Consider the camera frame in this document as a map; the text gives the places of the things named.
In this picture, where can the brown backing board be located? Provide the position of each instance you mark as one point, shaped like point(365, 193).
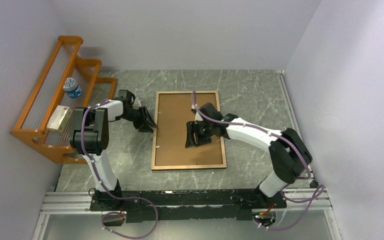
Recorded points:
point(175, 132)

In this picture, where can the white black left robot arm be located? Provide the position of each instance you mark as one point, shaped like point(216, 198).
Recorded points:
point(90, 136)

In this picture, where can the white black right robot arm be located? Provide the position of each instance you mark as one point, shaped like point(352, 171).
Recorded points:
point(289, 155)

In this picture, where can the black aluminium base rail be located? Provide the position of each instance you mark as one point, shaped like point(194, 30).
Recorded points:
point(165, 205)

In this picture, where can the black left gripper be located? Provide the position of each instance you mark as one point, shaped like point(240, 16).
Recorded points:
point(145, 115)

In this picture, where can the wooden picture frame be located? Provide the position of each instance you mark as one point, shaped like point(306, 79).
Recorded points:
point(155, 132)

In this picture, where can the white red small box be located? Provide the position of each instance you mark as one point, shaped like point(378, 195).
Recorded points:
point(59, 119)

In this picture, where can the blue white round tub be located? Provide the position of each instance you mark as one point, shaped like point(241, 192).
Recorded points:
point(72, 88)

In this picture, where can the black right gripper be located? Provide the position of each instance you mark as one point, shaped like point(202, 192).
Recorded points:
point(192, 127)

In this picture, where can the orange wooden rack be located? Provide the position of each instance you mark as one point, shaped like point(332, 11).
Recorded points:
point(63, 62)

